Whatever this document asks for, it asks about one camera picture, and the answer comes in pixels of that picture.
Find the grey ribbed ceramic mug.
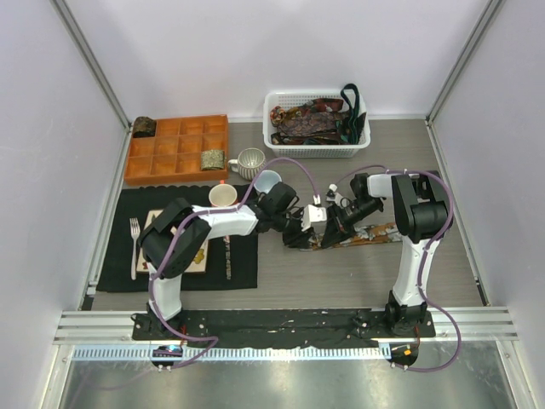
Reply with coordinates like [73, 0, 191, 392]
[227, 147, 266, 181]

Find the white slotted cable duct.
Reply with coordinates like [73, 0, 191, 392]
[72, 343, 391, 364]

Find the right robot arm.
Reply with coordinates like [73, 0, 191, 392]
[296, 170, 453, 337]

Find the dark paisley tie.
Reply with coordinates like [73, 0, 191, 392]
[271, 108, 342, 145]

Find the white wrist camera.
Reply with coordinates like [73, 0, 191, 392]
[301, 194, 327, 231]
[325, 183, 347, 208]

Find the dark green tie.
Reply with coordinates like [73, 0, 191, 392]
[340, 84, 366, 145]

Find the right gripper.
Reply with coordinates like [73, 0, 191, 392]
[323, 199, 382, 249]

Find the aluminium frame rail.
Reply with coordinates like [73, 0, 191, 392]
[53, 307, 519, 345]

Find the orange wooden divided tray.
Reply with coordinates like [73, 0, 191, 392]
[124, 114, 229, 187]

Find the frosted blue footed cup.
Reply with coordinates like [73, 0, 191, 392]
[254, 170, 282, 194]

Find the dark red patterned tie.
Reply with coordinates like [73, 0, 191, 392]
[313, 98, 344, 112]

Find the patterned handle knife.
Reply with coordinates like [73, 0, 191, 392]
[223, 236, 232, 280]

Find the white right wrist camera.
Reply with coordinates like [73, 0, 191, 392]
[325, 183, 347, 208]

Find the black scalloped placemat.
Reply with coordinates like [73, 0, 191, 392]
[97, 186, 258, 293]

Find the orange grey floral tie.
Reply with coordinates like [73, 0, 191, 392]
[301, 222, 402, 251]

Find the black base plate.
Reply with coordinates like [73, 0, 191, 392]
[130, 307, 437, 351]

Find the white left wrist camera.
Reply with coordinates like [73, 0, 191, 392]
[301, 194, 327, 231]

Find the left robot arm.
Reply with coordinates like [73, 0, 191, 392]
[134, 182, 311, 340]

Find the green floral rolled tie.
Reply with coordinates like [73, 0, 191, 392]
[201, 149, 226, 171]

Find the multicolour patterned tie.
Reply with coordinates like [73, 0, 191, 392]
[269, 106, 288, 128]

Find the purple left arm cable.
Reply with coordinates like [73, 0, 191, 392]
[148, 157, 321, 370]

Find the silver fork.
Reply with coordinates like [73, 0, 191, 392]
[129, 217, 141, 280]

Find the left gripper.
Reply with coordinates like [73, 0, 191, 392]
[272, 208, 314, 249]

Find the orange ceramic mug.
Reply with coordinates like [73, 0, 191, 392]
[209, 183, 238, 207]

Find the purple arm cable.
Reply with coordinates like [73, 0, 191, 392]
[340, 164, 463, 374]
[148, 157, 321, 370]

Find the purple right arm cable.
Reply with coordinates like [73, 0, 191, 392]
[340, 164, 463, 374]

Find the dark rolled tie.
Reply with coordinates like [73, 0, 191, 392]
[132, 116, 157, 138]

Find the white plastic basket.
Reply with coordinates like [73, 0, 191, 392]
[262, 84, 371, 158]

